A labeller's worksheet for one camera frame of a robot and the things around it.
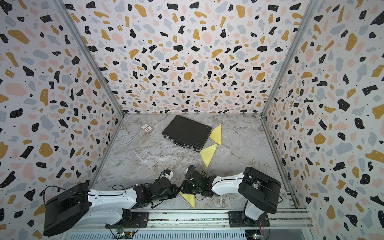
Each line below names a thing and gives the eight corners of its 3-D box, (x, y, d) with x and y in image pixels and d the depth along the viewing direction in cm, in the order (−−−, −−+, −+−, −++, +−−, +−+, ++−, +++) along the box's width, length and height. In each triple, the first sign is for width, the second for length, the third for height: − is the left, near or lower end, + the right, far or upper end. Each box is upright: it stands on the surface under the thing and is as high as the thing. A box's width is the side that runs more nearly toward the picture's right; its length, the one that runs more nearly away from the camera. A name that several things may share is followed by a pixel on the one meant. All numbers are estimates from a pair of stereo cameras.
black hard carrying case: (162, 138, 108) (161, 134, 104) (178, 119, 121) (177, 114, 117) (198, 153, 100) (198, 149, 96) (211, 131, 113) (211, 126, 109)
